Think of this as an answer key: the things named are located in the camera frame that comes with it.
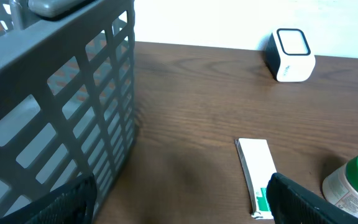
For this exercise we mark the white Panadol box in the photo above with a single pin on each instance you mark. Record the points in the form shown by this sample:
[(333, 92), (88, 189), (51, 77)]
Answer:
[(258, 168)]

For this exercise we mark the green lid jar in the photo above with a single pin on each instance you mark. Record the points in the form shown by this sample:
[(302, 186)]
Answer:
[(341, 187)]

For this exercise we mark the white barcode scanner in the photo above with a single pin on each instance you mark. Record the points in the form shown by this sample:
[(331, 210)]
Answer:
[(288, 55)]

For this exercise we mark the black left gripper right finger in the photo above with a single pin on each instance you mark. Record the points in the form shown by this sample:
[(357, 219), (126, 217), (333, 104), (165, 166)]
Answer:
[(291, 203)]

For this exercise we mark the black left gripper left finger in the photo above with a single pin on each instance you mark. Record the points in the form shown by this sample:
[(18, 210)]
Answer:
[(73, 202)]

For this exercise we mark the grey plastic basket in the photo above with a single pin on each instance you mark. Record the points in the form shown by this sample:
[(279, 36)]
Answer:
[(66, 96)]

